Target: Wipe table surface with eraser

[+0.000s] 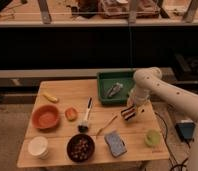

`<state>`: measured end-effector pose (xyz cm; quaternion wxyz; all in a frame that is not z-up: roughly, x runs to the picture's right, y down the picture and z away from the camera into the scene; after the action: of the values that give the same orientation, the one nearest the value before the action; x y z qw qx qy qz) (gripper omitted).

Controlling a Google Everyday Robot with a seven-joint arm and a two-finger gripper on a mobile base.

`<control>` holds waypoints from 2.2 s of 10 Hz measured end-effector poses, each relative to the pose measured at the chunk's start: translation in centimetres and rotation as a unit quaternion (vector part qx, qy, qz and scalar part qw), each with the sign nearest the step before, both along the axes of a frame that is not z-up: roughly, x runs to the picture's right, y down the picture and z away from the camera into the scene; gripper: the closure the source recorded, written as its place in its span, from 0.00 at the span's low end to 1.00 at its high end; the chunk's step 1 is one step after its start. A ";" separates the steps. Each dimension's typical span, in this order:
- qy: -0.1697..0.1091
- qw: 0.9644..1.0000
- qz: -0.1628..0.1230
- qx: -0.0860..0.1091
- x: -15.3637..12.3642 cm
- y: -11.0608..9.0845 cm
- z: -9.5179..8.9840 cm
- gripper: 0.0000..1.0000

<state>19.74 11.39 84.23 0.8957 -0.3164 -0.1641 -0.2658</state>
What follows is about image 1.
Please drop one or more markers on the green plastic tray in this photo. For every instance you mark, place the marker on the green plastic tray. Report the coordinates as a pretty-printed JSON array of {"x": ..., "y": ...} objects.
[{"x": 105, "y": 80}]

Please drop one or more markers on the orange bowl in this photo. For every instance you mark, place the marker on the orange bowl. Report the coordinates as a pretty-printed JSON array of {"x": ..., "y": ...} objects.
[{"x": 45, "y": 117}]

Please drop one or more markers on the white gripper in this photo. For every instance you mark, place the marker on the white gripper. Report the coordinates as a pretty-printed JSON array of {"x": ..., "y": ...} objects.
[{"x": 135, "y": 102}]

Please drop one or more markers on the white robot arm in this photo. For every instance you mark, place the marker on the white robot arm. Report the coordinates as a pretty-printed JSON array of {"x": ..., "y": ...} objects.
[{"x": 147, "y": 80}]

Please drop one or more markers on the orange tomato toy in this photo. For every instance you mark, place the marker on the orange tomato toy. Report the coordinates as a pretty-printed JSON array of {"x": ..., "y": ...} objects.
[{"x": 71, "y": 114}]

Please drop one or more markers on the green cup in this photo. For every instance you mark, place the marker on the green cup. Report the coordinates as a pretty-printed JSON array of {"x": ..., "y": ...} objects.
[{"x": 152, "y": 138}]

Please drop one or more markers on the black white dish brush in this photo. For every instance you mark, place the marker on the black white dish brush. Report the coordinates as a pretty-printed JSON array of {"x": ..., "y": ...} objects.
[{"x": 83, "y": 126}]

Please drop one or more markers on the dark bowl with food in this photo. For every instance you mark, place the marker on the dark bowl with food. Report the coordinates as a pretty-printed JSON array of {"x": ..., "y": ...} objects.
[{"x": 80, "y": 148}]

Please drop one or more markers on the blue box on floor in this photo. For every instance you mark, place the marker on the blue box on floor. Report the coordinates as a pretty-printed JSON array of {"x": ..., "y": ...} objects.
[{"x": 185, "y": 130}]

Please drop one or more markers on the blue sponge eraser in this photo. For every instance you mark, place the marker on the blue sponge eraser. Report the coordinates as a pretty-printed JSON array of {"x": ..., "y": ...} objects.
[{"x": 115, "y": 144}]

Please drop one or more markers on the yellow banana toy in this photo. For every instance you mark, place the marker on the yellow banana toy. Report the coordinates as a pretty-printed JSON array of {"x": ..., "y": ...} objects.
[{"x": 51, "y": 98}]

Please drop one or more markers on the grey object in tray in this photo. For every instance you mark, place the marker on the grey object in tray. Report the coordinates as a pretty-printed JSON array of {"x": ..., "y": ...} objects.
[{"x": 116, "y": 88}]

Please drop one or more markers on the wooden spoon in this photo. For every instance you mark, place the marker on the wooden spoon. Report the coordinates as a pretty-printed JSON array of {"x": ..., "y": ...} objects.
[{"x": 106, "y": 125}]

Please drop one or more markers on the white cup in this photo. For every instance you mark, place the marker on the white cup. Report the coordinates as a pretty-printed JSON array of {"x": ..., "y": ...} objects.
[{"x": 38, "y": 147}]

